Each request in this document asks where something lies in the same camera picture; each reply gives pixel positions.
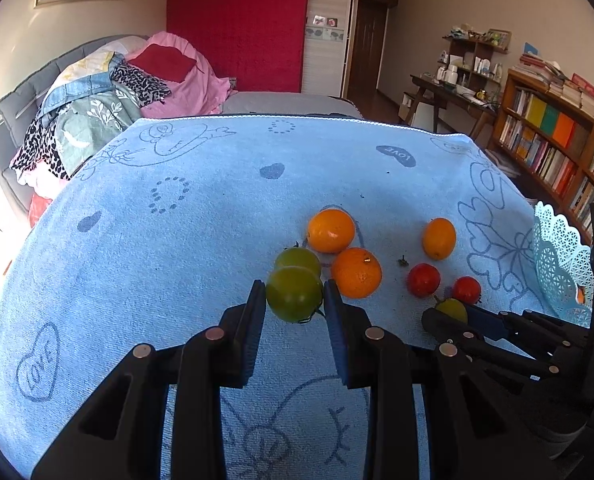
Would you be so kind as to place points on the dark wooden door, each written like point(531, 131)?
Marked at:
point(366, 45)

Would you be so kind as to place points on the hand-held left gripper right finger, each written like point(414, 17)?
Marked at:
point(333, 315)

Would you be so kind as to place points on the wooden bookshelf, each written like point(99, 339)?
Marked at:
point(552, 130)

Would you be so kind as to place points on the small green fruit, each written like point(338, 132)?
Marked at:
point(453, 309)

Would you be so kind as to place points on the green floral cloth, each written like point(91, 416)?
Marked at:
point(97, 115)

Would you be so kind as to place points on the denim jacket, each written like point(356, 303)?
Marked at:
point(69, 85)

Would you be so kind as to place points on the large green tomato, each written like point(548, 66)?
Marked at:
point(293, 294)

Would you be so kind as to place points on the red upright mattress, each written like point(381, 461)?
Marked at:
point(237, 30)

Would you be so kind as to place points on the small picture frame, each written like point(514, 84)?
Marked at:
point(499, 37)

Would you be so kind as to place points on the wooden desk shelf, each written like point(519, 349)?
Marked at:
point(472, 57)

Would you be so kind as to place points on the red cloth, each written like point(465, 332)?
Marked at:
point(162, 62)

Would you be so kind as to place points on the grey bed mattress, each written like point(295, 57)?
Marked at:
point(287, 104)

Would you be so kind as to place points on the wooden desk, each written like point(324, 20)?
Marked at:
point(452, 95)

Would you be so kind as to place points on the oval orange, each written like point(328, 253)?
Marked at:
point(439, 238)

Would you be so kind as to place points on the red tomato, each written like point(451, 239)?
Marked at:
point(423, 280)
point(467, 288)

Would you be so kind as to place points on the light blue lace basket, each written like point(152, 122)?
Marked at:
point(559, 265)

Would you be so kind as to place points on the orange with stem mark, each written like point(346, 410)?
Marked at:
point(357, 274)

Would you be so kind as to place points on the stacks of books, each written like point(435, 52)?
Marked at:
point(572, 85)

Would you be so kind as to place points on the round orange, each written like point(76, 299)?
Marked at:
point(331, 230)

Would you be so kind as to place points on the blue printed towel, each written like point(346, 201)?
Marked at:
point(152, 260)

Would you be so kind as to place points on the small dry stem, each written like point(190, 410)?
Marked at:
point(402, 261)

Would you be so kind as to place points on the white wardrobe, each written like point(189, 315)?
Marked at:
point(324, 65)

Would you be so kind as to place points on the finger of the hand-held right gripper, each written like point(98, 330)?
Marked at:
point(487, 322)
point(433, 322)

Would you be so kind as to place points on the pink blanket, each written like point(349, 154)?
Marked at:
point(192, 90)

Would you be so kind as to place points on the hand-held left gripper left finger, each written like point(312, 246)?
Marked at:
point(256, 310)

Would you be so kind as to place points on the leopard print cloth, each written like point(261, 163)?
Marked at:
point(39, 145)
point(139, 82)

